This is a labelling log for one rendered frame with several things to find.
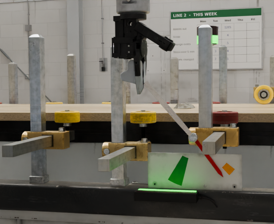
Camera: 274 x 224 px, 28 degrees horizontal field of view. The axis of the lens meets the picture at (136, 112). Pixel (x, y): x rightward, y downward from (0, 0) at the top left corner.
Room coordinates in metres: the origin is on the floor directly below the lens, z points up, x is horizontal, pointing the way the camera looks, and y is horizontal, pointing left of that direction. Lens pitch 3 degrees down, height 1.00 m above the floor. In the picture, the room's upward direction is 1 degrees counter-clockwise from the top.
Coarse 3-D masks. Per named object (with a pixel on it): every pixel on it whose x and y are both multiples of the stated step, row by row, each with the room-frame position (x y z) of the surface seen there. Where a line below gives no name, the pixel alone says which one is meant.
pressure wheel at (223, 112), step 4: (216, 112) 1.63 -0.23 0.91; (220, 112) 1.63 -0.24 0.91; (224, 112) 1.62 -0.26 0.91; (228, 112) 1.62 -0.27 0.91; (232, 112) 1.63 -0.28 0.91; (236, 112) 1.64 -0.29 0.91; (216, 116) 1.63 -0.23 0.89; (220, 116) 1.62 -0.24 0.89; (224, 116) 1.62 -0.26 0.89; (228, 116) 1.62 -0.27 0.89; (232, 116) 1.62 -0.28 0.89; (236, 116) 1.63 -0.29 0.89; (216, 120) 1.63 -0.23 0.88; (220, 120) 1.62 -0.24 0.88; (224, 120) 1.62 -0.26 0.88; (228, 120) 1.62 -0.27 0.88; (232, 120) 1.62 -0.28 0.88; (236, 120) 1.63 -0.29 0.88; (220, 124) 1.66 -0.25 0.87; (224, 124) 1.65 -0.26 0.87; (228, 124) 1.65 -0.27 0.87; (224, 148) 1.65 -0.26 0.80
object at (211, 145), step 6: (222, 126) 1.64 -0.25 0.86; (216, 132) 1.48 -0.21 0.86; (222, 132) 1.48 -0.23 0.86; (210, 138) 1.33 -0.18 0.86; (216, 138) 1.33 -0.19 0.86; (222, 138) 1.43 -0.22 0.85; (204, 144) 1.26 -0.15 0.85; (210, 144) 1.26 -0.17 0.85; (216, 144) 1.28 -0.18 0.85; (222, 144) 1.43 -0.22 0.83; (204, 150) 1.26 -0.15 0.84; (210, 150) 1.26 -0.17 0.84; (216, 150) 1.28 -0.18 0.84
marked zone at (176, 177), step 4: (184, 156) 1.53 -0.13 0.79; (180, 160) 1.53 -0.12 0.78; (184, 160) 1.53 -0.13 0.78; (180, 164) 1.53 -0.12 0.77; (184, 164) 1.53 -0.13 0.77; (176, 168) 1.53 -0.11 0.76; (180, 168) 1.53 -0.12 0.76; (184, 168) 1.53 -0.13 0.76; (172, 172) 1.53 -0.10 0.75; (176, 172) 1.53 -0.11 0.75; (180, 172) 1.53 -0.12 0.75; (184, 172) 1.53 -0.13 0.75; (172, 176) 1.53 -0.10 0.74; (176, 176) 1.53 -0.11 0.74; (180, 176) 1.53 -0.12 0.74; (172, 180) 1.53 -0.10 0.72; (176, 180) 1.53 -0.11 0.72; (180, 180) 1.53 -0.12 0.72; (180, 184) 1.53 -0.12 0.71
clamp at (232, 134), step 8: (192, 128) 1.53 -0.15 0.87; (200, 128) 1.52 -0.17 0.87; (208, 128) 1.51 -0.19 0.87; (216, 128) 1.51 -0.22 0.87; (224, 128) 1.50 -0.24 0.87; (232, 128) 1.50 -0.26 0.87; (200, 136) 1.52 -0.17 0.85; (232, 136) 1.50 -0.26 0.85; (192, 144) 1.54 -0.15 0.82; (224, 144) 1.50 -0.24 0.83; (232, 144) 1.50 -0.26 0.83
